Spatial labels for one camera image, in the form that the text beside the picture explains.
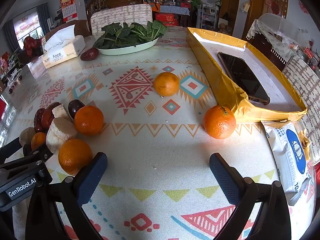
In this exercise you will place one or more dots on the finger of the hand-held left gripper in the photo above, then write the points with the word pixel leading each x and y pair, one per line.
pixel 10 147
pixel 37 156

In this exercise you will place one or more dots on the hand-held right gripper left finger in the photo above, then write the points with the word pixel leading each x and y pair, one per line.
pixel 92 177

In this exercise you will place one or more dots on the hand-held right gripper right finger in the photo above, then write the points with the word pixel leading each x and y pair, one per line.
pixel 222 177

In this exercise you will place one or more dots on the dark purple plum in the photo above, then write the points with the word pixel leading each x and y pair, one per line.
pixel 26 149
pixel 74 108

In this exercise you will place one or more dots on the orange mandarin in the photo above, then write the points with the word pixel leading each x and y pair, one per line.
pixel 38 140
pixel 166 83
pixel 219 122
pixel 75 156
pixel 88 120

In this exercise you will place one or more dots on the white peeled sugarcane chunk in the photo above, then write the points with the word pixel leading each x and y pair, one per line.
pixel 61 132
pixel 26 135
pixel 60 112

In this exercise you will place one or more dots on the small dark date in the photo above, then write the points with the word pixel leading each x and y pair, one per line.
pixel 16 82
pixel 11 90

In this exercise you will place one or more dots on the white wet wipes pack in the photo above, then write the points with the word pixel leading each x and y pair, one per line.
pixel 285 155

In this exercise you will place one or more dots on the small white device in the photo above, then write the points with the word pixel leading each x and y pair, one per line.
pixel 12 76

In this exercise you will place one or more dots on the yellow crumpled wrapper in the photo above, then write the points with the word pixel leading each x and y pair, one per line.
pixel 305 140

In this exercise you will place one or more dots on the black smartphone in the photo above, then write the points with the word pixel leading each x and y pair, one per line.
pixel 242 76

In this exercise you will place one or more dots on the red jacket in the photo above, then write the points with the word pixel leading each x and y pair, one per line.
pixel 31 43

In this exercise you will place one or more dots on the white tissue box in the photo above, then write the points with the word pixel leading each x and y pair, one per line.
pixel 63 52

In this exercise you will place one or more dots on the grey-blue curtain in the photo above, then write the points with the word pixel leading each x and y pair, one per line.
pixel 42 15
pixel 10 35

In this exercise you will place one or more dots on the pale green oval plate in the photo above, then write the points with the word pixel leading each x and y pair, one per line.
pixel 130 50

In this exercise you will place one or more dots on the wooden chair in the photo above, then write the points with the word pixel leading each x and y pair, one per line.
pixel 80 27

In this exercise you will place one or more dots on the white lace cloth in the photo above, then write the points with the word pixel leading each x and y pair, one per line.
pixel 265 37

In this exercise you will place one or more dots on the pile of spinach leaves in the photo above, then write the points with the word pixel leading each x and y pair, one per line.
pixel 130 33

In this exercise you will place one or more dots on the metal shelf rack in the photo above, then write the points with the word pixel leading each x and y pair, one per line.
pixel 208 15

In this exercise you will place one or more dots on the red gift box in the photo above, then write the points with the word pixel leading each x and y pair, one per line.
pixel 167 18

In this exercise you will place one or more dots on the blue checked tablecloth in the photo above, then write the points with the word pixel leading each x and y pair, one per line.
pixel 175 10

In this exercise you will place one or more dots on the red wall calendar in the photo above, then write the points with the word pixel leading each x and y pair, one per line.
pixel 68 6

